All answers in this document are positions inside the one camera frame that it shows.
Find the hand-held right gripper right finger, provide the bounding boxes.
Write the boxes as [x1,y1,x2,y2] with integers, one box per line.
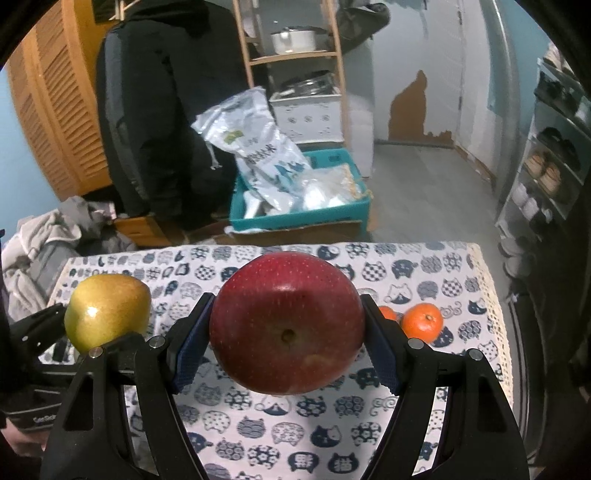
[359,292,532,480]

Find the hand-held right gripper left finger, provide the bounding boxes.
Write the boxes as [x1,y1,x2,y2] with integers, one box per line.
[39,291,218,480]

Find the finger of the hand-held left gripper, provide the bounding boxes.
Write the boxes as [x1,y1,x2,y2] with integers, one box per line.
[9,302,68,358]

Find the red apple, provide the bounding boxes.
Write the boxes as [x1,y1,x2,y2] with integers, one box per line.
[209,251,366,395]

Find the person's left hand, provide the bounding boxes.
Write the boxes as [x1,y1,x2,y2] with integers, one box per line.
[6,428,48,462]

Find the beige garment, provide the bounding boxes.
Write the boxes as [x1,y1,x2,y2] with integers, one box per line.
[0,212,70,319]

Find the cat-print tablecloth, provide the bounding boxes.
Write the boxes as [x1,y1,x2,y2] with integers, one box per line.
[44,242,513,480]

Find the grey garment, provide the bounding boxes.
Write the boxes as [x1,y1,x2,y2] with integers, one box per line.
[58,196,139,257]

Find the wooden drawer box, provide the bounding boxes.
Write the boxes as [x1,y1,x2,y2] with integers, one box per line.
[113,215,171,247]

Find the teal plastic crate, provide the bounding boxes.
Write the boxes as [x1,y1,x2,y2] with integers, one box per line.
[229,148,372,232]

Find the clear plastic bag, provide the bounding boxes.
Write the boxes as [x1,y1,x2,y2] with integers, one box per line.
[295,164,365,210]

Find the white rice bag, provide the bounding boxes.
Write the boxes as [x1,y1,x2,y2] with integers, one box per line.
[191,88,312,217]

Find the wooden louvered cabinet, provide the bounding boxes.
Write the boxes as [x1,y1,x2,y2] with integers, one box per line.
[7,0,130,201]

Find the black hanging coat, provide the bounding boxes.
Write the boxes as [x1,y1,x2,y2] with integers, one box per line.
[95,0,259,232]

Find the shoe rack with shoes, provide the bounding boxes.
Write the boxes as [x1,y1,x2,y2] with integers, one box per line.
[499,46,591,278]

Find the white plastic basket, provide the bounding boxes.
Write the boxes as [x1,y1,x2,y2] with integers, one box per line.
[269,90,345,145]

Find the steel pot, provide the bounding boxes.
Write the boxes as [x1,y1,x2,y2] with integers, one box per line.
[279,70,335,95]

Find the wooden shelf rack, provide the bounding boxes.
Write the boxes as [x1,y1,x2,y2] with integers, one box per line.
[232,0,352,153]

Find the white enamel pot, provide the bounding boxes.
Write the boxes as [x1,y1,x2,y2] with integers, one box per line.
[270,27,326,55]

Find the olive hanging bag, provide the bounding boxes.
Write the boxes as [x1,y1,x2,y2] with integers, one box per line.
[335,2,391,51]

